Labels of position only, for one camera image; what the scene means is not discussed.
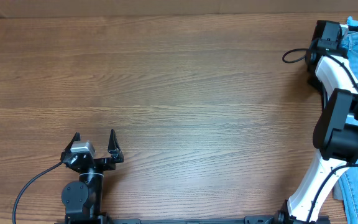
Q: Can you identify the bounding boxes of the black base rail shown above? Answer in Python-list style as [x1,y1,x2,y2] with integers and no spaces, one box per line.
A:
[54,215,331,224]

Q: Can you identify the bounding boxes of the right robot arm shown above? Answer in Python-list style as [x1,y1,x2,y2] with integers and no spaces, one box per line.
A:
[272,17,358,223]

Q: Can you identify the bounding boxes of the light blue garment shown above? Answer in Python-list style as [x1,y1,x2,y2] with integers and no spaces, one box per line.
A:
[346,16,358,27]

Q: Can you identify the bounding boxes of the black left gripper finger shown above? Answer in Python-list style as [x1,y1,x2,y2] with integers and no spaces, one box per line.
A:
[108,129,122,157]
[64,132,81,152]

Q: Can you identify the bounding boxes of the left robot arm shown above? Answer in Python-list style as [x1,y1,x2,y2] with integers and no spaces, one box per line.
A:
[61,130,124,224]

